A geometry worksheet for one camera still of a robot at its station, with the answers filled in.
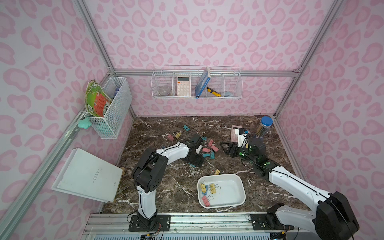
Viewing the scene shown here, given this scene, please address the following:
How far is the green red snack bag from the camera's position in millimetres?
681

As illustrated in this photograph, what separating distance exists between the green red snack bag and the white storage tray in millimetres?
628

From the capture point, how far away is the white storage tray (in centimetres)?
80

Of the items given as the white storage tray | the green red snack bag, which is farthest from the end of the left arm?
the green red snack bag
